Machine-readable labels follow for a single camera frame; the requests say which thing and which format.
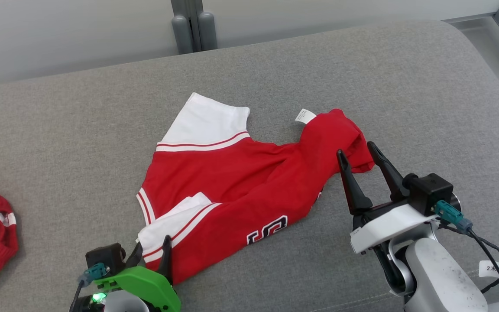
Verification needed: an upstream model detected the grey fabric sofa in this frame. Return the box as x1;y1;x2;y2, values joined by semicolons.
0;19;499;312

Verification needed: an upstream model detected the white cable label tag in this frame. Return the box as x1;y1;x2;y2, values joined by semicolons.
478;260;499;279

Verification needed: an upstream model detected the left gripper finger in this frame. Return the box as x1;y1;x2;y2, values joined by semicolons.
156;235;173;285
125;243;145;269

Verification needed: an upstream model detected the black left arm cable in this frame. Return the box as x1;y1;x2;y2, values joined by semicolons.
68;279;86;312

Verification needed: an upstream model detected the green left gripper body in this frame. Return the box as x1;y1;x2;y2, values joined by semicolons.
93;266;182;312

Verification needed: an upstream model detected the grey partition post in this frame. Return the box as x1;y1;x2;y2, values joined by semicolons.
171;0;218;55

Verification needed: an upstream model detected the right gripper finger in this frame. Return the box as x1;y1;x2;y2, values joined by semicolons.
337;149;374;215
367;141;410;201

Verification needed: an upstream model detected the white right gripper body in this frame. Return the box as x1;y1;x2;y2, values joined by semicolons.
350;198;440;254

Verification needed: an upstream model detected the teal right camera connector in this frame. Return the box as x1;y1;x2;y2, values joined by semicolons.
434;200;473;232

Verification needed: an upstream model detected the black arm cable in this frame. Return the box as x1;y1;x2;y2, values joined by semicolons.
68;279;86;312
440;221;499;312

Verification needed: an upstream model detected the red white basketball jersey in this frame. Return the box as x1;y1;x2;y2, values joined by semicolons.
136;92;376;286

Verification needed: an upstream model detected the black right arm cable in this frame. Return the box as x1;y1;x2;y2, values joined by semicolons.
440;221;499;312

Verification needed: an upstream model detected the teal left camera connector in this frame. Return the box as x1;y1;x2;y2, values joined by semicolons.
83;263;106;283

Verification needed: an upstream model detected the teal camera connector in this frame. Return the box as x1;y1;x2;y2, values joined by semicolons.
434;200;473;232
83;263;106;283

